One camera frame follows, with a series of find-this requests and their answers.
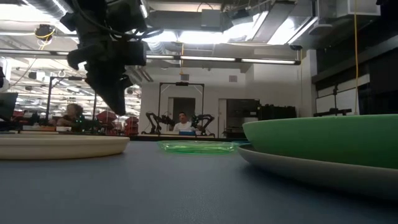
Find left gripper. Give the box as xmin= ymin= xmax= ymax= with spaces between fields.
xmin=67 ymin=42 xmax=134 ymax=115

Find cream plastic plate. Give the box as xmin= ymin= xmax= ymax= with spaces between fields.
xmin=0 ymin=134 xmax=131 ymax=161

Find clear green plastic plate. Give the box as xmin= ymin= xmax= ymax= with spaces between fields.
xmin=155 ymin=140 xmax=239 ymax=155

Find opaque green plastic plate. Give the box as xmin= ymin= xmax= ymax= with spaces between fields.
xmin=242 ymin=113 xmax=398 ymax=170

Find red storage bins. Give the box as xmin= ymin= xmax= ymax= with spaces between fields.
xmin=96 ymin=110 xmax=140 ymax=135

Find person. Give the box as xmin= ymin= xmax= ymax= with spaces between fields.
xmin=57 ymin=103 xmax=85 ymax=128
xmin=172 ymin=111 xmax=197 ymax=133

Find blue table mat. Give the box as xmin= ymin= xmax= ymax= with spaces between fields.
xmin=0 ymin=138 xmax=398 ymax=224

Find dark monitor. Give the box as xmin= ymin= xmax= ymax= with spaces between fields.
xmin=0 ymin=92 xmax=19 ymax=122

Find long ceiling light strip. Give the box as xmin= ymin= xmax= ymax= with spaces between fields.
xmin=146 ymin=53 xmax=301 ymax=66

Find grey ceiling box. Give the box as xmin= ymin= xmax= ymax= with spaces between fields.
xmin=200 ymin=9 xmax=223 ymax=29

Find black shelf rack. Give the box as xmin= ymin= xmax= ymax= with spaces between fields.
xmin=225 ymin=98 xmax=261 ymax=139

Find black storage crates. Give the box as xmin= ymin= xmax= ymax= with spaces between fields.
xmin=257 ymin=104 xmax=297 ymax=121

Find large pale grey-green plate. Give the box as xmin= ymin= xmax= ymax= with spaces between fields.
xmin=238 ymin=143 xmax=398 ymax=200

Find black tripod stand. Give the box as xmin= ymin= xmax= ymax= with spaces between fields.
xmin=313 ymin=83 xmax=353 ymax=118

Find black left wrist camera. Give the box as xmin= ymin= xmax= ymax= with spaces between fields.
xmin=124 ymin=40 xmax=147 ymax=67

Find black table frame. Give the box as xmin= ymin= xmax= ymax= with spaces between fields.
xmin=0 ymin=130 xmax=259 ymax=142

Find black gantry frame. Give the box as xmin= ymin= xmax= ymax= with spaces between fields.
xmin=157 ymin=82 xmax=205 ymax=135
xmin=45 ymin=76 xmax=97 ymax=125

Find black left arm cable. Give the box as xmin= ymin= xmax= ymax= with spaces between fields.
xmin=73 ymin=0 xmax=165 ymax=40

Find yellow ceiling cable reel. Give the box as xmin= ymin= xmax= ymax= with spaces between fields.
xmin=34 ymin=24 xmax=57 ymax=40

